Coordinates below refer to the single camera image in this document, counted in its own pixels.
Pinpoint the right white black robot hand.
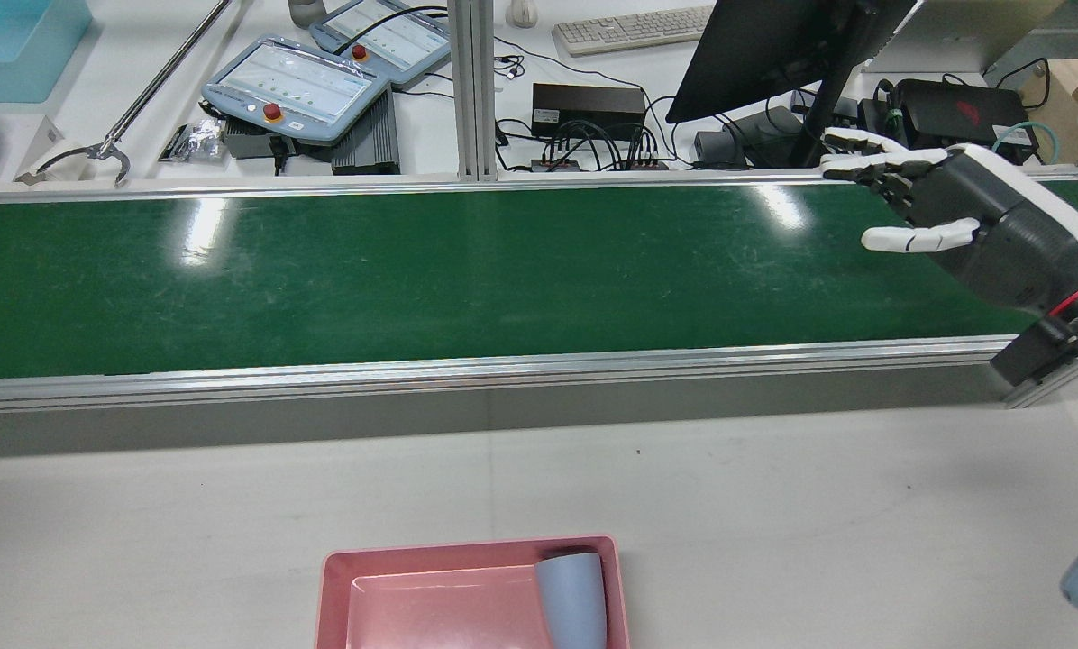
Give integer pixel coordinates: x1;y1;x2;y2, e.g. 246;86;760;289
818;126;1078;318

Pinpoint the blue plastic cup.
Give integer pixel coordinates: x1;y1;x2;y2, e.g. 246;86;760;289
535;552;608;649

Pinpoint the black rectangular box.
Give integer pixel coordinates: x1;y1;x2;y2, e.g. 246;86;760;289
532;83;646;141

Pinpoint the black finned controller box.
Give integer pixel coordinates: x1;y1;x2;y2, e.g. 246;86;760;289
332;86;402;176

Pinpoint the pink plastic box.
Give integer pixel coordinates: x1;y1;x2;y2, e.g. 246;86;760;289
315;535;632;649

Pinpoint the grey small box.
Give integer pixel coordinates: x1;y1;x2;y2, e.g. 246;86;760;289
224;117;302;161

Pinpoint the black power adapter red logo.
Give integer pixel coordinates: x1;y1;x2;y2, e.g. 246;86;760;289
893;78;1041;154

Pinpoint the white flat device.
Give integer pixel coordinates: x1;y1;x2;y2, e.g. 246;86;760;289
863;0;1068;75

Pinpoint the black computer monitor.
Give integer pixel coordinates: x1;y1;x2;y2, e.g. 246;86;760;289
665;0;918;169

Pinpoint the beige computer keyboard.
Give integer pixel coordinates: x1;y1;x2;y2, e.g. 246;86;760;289
553;5;717;57

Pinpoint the green conveyor belt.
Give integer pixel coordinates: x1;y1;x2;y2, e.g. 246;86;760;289
0;167;1078;416

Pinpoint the small teach pendant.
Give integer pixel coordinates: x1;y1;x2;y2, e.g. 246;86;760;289
309;0;454;89

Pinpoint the large teach pendant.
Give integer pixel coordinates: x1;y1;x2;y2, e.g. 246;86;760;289
201;34;394;147

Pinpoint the plastic bag of parts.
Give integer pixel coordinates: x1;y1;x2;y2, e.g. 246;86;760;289
159;117;230;164

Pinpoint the metal reach grabber tool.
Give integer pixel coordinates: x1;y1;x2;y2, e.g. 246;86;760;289
87;0;233;187

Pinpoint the small white carton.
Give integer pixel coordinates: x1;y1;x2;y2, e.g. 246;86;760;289
16;115;68;172

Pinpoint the light blue bin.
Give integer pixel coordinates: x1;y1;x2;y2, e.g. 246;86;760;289
0;0;94;105

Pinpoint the teal cable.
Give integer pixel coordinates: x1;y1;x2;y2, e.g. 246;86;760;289
990;122;1064;169

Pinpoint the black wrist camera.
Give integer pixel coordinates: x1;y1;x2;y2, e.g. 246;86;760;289
990;315;1078;388

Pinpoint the black cable hub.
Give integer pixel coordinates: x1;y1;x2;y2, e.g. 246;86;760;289
528;122;671;173

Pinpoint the aluminium vertical post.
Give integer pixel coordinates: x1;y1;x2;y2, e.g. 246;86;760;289
449;0;498;182

